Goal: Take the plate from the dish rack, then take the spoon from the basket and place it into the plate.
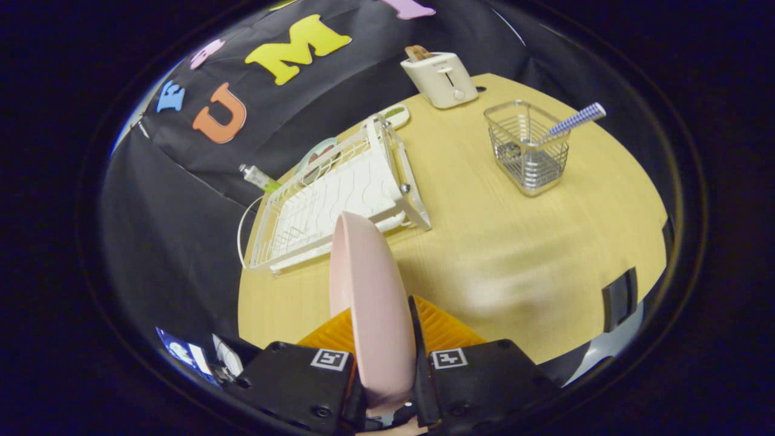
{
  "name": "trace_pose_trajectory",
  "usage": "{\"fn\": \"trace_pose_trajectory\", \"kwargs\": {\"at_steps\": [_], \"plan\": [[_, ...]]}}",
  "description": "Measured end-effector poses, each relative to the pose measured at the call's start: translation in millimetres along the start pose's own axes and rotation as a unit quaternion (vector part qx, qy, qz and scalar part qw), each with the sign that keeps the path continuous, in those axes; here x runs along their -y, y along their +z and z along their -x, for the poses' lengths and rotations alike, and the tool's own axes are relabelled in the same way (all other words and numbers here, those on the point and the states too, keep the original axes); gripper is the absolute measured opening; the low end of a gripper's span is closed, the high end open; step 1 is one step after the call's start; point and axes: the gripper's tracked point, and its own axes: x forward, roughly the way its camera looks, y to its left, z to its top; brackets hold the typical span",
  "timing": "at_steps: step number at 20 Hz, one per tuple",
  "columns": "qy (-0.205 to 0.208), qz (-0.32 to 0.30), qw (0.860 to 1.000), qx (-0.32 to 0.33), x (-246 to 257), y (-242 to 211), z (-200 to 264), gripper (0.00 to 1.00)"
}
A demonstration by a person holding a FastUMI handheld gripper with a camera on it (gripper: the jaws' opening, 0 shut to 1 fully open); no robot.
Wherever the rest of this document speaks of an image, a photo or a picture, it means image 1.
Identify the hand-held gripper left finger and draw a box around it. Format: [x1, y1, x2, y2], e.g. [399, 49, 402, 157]
[227, 308, 368, 436]

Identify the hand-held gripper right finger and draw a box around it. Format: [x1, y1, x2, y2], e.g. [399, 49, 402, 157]
[407, 295, 562, 435]

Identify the pink plate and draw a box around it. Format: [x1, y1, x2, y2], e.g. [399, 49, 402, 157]
[329, 211, 418, 418]

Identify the white wire dish rack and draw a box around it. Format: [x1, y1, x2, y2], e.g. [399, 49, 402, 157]
[237, 114, 433, 278]

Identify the metal wire basket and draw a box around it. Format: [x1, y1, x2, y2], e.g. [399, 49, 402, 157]
[483, 100, 571, 197]

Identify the blue checked handle spoon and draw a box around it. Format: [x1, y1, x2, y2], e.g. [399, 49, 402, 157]
[533, 102, 607, 146]

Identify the light green plate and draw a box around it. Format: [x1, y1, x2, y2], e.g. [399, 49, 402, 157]
[295, 137, 340, 183]

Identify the white divided dish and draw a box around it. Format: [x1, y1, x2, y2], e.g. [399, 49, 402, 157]
[363, 103, 411, 131]

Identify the white device stand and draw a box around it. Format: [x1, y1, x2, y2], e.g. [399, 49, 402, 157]
[212, 334, 245, 377]

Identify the computer monitor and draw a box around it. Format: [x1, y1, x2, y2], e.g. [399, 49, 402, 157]
[156, 327, 220, 386]

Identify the black table clamp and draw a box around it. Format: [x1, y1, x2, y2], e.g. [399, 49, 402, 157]
[602, 267, 639, 332]

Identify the black backdrop cloth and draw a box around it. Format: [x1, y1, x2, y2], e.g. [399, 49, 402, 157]
[100, 0, 673, 370]

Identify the white green bottle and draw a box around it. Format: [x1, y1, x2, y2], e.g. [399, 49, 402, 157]
[239, 163, 283, 194]

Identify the white toaster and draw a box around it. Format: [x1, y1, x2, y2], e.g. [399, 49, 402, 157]
[400, 51, 479, 110]

